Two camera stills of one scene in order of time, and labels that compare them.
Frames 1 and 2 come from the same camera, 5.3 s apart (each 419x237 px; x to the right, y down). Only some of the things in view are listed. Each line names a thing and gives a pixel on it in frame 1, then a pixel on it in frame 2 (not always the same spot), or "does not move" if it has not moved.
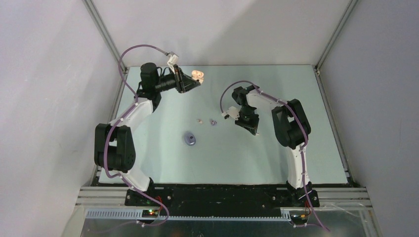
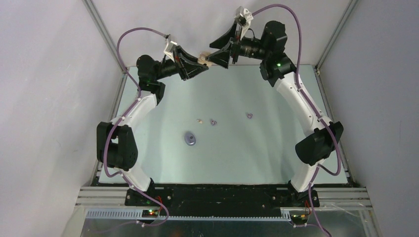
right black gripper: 252,126 to 221,58
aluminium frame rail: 355,197 does not move
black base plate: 220,200 does not move
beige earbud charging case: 197,75 to 201,59
